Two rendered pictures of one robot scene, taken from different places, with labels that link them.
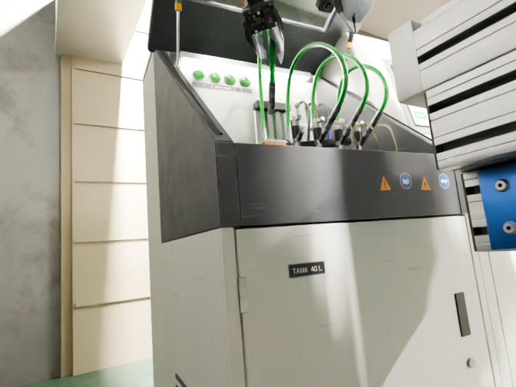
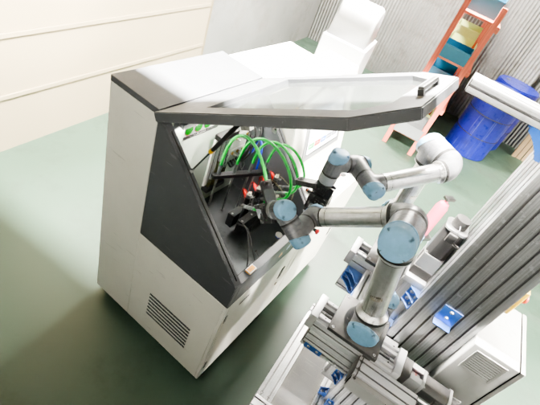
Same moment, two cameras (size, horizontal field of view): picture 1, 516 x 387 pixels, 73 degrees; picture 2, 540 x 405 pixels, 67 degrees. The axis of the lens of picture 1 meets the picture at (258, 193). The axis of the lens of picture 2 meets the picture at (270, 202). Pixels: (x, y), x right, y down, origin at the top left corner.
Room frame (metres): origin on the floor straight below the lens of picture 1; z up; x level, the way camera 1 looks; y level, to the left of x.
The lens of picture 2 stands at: (-0.18, 0.83, 2.36)
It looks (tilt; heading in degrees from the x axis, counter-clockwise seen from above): 39 degrees down; 317
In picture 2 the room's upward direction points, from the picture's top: 23 degrees clockwise
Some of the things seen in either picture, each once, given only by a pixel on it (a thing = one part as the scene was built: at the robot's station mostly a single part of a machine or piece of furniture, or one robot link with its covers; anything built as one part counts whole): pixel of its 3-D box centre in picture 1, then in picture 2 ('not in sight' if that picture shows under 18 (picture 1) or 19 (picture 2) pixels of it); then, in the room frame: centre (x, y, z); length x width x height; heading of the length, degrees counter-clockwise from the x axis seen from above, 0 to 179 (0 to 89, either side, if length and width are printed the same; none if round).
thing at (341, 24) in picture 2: not in sight; (344, 54); (3.73, -2.98, 0.69); 0.76 x 0.62 x 1.37; 123
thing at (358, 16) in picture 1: (362, 11); not in sight; (0.74, -0.28, 1.26); 0.06 x 0.03 x 0.09; 26
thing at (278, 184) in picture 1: (359, 185); (272, 256); (0.79, -0.23, 0.87); 0.62 x 0.04 x 0.16; 116
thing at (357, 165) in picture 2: not in sight; (357, 166); (0.70, -0.36, 1.53); 0.11 x 0.11 x 0.08; 82
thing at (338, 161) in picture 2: not in sight; (336, 162); (0.73, -0.26, 1.53); 0.09 x 0.08 x 0.11; 82
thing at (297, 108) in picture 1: (309, 127); (243, 136); (1.35, -0.23, 1.20); 0.13 x 0.03 x 0.31; 116
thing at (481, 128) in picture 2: not in sight; (491, 116); (2.63, -5.18, 0.49); 1.28 x 0.79 x 0.97; 122
